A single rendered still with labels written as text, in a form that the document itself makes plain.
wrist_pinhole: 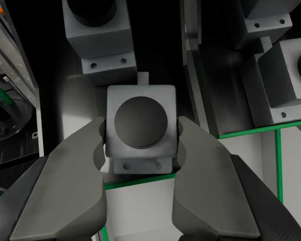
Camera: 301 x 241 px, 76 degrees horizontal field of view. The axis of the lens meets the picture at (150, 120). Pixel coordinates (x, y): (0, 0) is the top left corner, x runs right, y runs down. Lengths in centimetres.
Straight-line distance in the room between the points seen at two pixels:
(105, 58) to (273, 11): 15
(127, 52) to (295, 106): 15
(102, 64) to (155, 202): 24
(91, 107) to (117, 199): 19
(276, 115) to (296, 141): 49
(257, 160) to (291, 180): 23
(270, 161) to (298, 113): 18
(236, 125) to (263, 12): 10
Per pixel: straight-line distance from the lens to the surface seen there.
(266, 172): 39
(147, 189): 33
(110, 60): 17
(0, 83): 75
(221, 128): 18
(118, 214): 35
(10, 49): 20
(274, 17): 23
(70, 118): 19
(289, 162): 63
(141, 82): 17
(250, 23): 22
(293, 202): 59
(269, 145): 36
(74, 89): 20
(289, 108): 20
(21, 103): 61
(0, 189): 41
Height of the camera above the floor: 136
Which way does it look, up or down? 55 degrees down
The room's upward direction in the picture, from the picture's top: 6 degrees counter-clockwise
